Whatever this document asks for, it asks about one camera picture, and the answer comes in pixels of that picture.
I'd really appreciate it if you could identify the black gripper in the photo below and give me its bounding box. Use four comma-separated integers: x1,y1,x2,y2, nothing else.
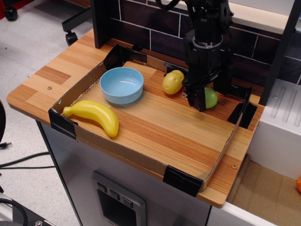
182,32,233,112

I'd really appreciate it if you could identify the green toy pear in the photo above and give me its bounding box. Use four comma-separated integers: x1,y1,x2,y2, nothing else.
205,88,218,109

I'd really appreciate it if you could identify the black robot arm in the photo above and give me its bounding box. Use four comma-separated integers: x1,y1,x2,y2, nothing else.
182,0,233,112

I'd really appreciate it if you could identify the light blue bowl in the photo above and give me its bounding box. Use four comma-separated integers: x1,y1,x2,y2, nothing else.
100,67,144,105

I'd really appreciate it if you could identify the cardboard fence with black tape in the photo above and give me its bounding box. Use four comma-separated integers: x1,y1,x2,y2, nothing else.
49,45,263,205

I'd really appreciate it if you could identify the yellow toy potato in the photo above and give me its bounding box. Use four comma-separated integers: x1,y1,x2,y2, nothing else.
162,70,184,95

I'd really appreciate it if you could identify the wooden shelf board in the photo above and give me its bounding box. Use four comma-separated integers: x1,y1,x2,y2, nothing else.
229,2,288,34

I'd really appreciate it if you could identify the white toy sink counter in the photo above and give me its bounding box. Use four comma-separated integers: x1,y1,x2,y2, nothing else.
248,80,301,179

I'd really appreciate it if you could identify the yellow plastic banana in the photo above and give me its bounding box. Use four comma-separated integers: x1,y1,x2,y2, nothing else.
63,100,119,137

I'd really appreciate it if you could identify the orange toy fruit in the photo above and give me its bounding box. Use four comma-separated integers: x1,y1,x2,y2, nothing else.
296,178,301,193

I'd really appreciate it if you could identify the grey toy oven panel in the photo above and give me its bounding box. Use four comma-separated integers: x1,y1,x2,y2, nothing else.
92,171,147,226

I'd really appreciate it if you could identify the black caster wheel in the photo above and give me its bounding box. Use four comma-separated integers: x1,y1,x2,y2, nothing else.
65,32,78,46
4,6,18,21

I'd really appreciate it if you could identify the black caster wheel far left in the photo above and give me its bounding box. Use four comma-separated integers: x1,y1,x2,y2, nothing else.
4,6,18,21

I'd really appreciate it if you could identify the black power plug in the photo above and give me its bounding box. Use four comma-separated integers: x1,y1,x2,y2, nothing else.
0,142,11,150

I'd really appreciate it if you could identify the black upright post right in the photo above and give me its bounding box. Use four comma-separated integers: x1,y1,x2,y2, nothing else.
259,0,301,106

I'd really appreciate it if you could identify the black upright post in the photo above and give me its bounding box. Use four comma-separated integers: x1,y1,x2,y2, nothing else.
90,0,120,48
259,0,301,106

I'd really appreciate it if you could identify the black upright post left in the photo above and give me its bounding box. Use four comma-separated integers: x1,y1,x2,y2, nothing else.
90,0,120,48

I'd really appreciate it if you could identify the black floor cable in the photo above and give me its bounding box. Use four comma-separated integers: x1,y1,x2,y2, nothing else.
0,151,55,170

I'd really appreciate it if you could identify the black base plate with screw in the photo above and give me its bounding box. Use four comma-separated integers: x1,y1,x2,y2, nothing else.
0,198,54,226

